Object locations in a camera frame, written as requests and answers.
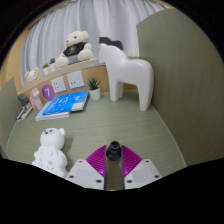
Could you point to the green desk divider panel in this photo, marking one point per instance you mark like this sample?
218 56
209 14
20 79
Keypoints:
9 113
186 83

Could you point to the white wall socket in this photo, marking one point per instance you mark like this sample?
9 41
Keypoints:
75 80
58 85

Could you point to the white bear-shaped power strip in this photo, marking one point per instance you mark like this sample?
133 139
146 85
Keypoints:
51 150

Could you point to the navy book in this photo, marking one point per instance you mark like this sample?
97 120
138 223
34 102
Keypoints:
24 113

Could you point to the white curtain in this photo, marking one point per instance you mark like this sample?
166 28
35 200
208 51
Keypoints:
110 16

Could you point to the dark grey wooden horse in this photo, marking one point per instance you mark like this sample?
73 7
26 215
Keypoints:
23 100

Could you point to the small plant in white pot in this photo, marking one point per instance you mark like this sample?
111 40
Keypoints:
94 93
52 66
46 70

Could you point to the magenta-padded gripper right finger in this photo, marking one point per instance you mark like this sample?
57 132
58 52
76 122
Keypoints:
140 173

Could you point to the wooden shelf ledge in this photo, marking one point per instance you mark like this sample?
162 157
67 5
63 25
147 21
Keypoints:
66 69

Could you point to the small cream plush toy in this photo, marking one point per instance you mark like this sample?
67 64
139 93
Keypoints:
32 75

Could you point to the round purple sign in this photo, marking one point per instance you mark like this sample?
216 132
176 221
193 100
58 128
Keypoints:
48 92

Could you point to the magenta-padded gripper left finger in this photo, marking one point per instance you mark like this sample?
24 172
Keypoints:
89 175

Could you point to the pink wooden horse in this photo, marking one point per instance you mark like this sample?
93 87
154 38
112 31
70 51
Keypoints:
36 100

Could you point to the cream teddy bear black shirt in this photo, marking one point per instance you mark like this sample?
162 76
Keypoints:
75 50

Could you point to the large white horse figure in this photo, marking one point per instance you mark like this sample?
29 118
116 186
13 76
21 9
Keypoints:
128 71

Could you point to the black charger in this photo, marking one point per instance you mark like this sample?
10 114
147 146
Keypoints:
114 151

